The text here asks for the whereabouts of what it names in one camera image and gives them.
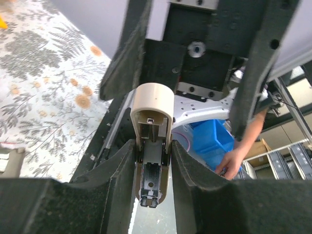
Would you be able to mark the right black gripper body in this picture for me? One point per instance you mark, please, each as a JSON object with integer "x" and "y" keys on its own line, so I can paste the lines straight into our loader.
{"x": 204, "y": 42}

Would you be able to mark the person's hand in background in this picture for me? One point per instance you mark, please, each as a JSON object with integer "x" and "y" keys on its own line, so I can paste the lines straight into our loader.
{"x": 231, "y": 163}

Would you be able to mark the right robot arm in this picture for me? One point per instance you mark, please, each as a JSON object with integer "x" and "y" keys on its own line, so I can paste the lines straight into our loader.
{"x": 188, "y": 109}

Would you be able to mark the person's forearm in background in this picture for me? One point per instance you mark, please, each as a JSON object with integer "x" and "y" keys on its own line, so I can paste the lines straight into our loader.
{"x": 251, "y": 134}

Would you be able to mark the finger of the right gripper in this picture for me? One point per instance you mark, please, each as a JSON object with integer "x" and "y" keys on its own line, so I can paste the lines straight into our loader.
{"x": 263, "y": 54}
{"x": 124, "y": 70}

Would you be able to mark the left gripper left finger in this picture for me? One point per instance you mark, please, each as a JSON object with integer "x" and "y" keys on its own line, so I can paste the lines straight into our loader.
{"x": 98, "y": 202}

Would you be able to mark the yellow cloth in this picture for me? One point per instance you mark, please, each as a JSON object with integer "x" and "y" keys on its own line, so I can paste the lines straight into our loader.
{"x": 3, "y": 24}

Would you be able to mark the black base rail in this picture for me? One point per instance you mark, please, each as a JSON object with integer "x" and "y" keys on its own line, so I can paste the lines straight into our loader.
{"x": 102, "y": 141}

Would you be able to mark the floral table mat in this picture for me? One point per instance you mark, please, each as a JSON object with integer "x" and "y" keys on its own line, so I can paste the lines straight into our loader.
{"x": 49, "y": 84}

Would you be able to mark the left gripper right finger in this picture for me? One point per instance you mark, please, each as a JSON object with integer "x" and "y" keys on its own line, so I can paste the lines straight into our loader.
{"x": 206, "y": 203}

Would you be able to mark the blue plastic bin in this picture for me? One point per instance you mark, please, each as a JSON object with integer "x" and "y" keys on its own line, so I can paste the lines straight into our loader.
{"x": 211, "y": 141}

